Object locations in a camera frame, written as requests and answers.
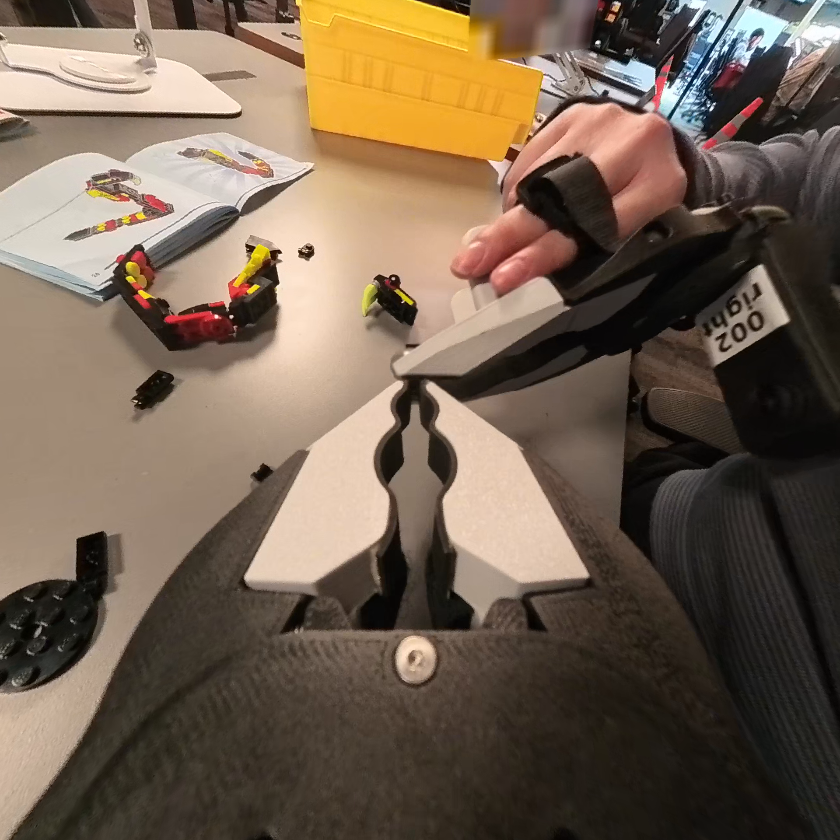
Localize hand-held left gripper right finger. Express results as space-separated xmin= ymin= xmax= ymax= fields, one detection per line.
xmin=420 ymin=381 xmax=592 ymax=624

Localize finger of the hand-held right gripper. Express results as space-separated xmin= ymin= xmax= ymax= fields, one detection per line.
xmin=392 ymin=276 xmax=657 ymax=379
xmin=453 ymin=341 xmax=632 ymax=403

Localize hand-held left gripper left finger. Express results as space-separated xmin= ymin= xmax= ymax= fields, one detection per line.
xmin=243 ymin=381 xmax=413 ymax=614

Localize person's right forearm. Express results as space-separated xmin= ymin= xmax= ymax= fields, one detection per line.
xmin=679 ymin=125 xmax=840 ymax=221

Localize black lego plate with clip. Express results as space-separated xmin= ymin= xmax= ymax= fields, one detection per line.
xmin=128 ymin=369 xmax=176 ymax=411

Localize black rectangular lego plate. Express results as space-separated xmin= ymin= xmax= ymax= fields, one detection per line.
xmin=74 ymin=530 xmax=109 ymax=588

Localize red black yellow lego snake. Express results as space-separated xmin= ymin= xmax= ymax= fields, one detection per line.
xmin=112 ymin=243 xmax=283 ymax=352

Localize round black studded lego plate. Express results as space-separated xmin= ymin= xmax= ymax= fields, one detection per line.
xmin=0 ymin=579 xmax=101 ymax=694

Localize lego instruction booklet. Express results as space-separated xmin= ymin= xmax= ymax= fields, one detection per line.
xmin=0 ymin=131 xmax=316 ymax=303

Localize person's right hand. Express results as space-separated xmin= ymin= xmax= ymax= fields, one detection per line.
xmin=451 ymin=97 xmax=689 ymax=298

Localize black mesh office chair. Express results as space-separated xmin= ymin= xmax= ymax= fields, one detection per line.
xmin=643 ymin=387 xmax=746 ymax=455

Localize person's grey ribbed pants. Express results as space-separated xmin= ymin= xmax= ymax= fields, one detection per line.
xmin=620 ymin=453 xmax=840 ymax=840

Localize yellow plastic bin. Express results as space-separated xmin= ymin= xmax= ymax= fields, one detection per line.
xmin=295 ymin=0 xmax=546 ymax=161

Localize flat monitor stand base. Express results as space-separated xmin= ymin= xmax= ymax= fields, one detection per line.
xmin=0 ymin=0 xmax=242 ymax=118

